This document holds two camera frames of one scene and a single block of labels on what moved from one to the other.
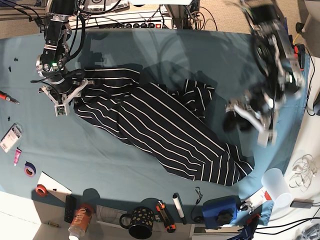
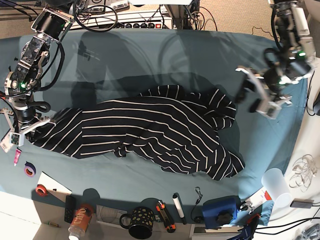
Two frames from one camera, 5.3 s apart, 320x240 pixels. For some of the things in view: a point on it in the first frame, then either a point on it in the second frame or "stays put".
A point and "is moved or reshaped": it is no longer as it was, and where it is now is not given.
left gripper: [64, 87] -> [24, 113]
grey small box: [300, 203] stays put
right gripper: [260, 103] -> [272, 77]
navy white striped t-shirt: [166, 123] is moved or reshaped
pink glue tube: [17, 155] stays put
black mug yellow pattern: [140, 223] stays put
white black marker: [178, 203] stays put
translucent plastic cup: [273, 180] stays put
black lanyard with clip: [198, 219] stays put
